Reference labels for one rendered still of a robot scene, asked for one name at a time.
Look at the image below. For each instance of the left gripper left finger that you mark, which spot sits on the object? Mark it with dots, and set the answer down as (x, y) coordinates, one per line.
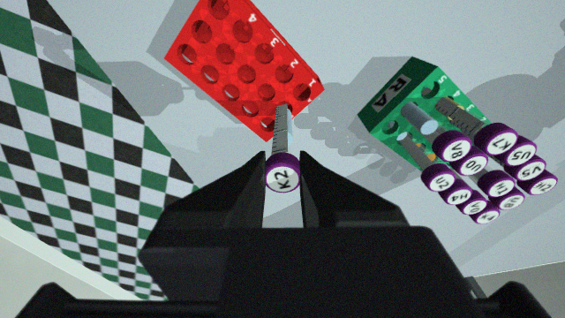
(225, 200)

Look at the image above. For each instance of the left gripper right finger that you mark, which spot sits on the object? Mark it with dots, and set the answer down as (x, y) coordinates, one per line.
(341, 202)

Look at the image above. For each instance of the green tube rack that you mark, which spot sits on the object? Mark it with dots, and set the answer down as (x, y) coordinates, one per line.
(406, 86)

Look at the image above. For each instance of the red tube rack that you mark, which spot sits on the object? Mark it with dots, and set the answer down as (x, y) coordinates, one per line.
(272, 63)

